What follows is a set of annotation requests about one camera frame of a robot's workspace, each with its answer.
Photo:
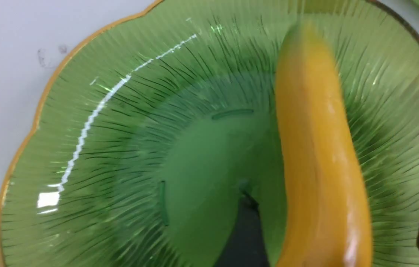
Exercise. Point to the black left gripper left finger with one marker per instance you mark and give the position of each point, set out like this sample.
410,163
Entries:
245,246

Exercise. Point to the yellow toy banana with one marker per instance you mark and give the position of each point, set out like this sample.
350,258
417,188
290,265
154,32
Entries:
328,222

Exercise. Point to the green glass leaf plate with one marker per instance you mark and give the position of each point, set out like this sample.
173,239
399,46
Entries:
152,129

